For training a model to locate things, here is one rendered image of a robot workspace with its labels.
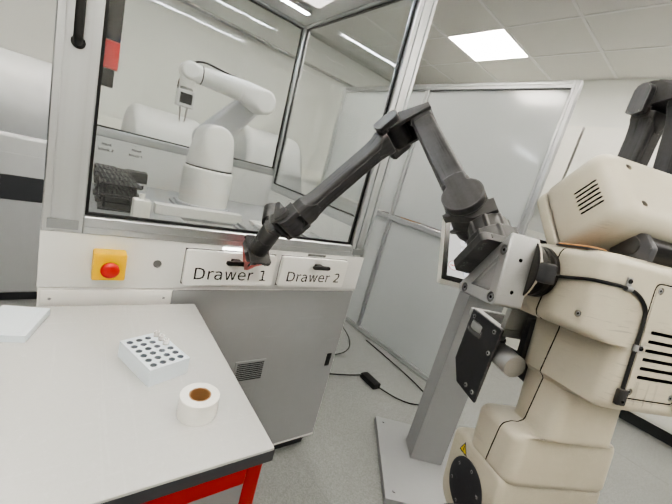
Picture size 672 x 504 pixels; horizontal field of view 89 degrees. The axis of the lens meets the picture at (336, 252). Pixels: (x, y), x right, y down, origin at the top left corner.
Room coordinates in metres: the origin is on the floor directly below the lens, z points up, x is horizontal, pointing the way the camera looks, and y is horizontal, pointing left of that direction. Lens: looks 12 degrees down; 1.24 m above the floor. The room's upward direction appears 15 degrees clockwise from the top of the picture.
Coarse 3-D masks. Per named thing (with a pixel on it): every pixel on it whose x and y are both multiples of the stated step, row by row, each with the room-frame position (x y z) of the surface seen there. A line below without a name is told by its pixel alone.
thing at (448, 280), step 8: (448, 224) 1.48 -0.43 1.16; (448, 232) 1.46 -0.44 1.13; (440, 240) 1.47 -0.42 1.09; (448, 240) 1.43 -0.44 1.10; (440, 248) 1.44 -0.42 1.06; (448, 248) 1.41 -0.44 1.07; (440, 256) 1.41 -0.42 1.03; (440, 264) 1.37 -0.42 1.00; (440, 272) 1.34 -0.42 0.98; (440, 280) 1.33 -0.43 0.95; (448, 280) 1.32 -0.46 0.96; (456, 280) 1.32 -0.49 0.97
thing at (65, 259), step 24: (48, 240) 0.76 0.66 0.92; (72, 240) 0.79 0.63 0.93; (96, 240) 0.82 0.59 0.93; (120, 240) 0.85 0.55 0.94; (144, 240) 0.89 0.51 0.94; (48, 264) 0.76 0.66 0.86; (72, 264) 0.79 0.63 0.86; (144, 264) 0.89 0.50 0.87; (168, 264) 0.93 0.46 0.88; (360, 264) 1.38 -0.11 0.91; (192, 288) 0.98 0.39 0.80; (216, 288) 1.02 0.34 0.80; (240, 288) 1.07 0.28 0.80; (264, 288) 1.13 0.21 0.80; (288, 288) 1.19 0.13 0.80; (312, 288) 1.25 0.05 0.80; (336, 288) 1.33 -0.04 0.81
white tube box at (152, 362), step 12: (144, 336) 0.68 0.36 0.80; (120, 348) 0.63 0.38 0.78; (132, 348) 0.63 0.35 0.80; (144, 348) 0.64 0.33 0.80; (156, 348) 0.65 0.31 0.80; (168, 348) 0.66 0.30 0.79; (132, 360) 0.61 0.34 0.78; (144, 360) 0.60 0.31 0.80; (156, 360) 0.61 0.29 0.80; (168, 360) 0.62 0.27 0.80; (180, 360) 0.63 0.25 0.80; (144, 372) 0.58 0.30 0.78; (156, 372) 0.58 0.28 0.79; (168, 372) 0.61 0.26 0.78; (180, 372) 0.63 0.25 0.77
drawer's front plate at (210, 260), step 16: (192, 256) 0.95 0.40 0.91; (208, 256) 0.98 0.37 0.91; (224, 256) 1.01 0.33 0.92; (240, 256) 1.04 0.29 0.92; (272, 256) 1.11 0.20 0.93; (192, 272) 0.96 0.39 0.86; (224, 272) 1.01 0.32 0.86; (240, 272) 1.05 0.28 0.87; (256, 272) 1.08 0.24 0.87; (272, 272) 1.12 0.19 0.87
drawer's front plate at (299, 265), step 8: (288, 256) 1.16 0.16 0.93; (280, 264) 1.15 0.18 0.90; (288, 264) 1.15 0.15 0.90; (296, 264) 1.17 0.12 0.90; (304, 264) 1.19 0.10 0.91; (312, 264) 1.21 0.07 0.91; (328, 264) 1.26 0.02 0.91; (336, 264) 1.28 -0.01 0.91; (344, 264) 1.31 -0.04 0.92; (280, 272) 1.14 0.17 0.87; (296, 272) 1.18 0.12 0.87; (304, 272) 1.20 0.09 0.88; (312, 272) 1.22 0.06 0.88; (320, 272) 1.24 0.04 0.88; (328, 272) 1.26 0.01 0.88; (336, 272) 1.29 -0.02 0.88; (344, 272) 1.31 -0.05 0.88; (280, 280) 1.14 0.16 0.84; (304, 280) 1.20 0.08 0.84; (312, 280) 1.22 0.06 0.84; (320, 280) 1.25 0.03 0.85; (328, 280) 1.27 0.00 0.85; (336, 280) 1.30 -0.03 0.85
